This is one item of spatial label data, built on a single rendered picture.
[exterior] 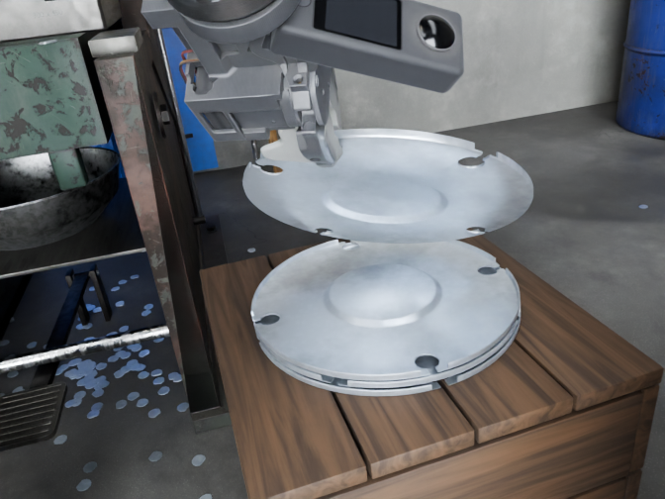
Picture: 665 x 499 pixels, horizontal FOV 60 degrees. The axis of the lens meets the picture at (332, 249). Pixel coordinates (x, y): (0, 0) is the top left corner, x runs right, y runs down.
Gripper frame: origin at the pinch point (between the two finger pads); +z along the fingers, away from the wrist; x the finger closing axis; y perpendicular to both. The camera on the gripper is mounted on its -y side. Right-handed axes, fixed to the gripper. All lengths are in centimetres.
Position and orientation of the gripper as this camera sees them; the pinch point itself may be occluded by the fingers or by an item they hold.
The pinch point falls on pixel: (337, 149)
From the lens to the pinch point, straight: 48.5
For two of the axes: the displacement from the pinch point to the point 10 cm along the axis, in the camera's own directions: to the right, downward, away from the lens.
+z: 1.8, 3.0, 9.4
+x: -0.4, 9.5, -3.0
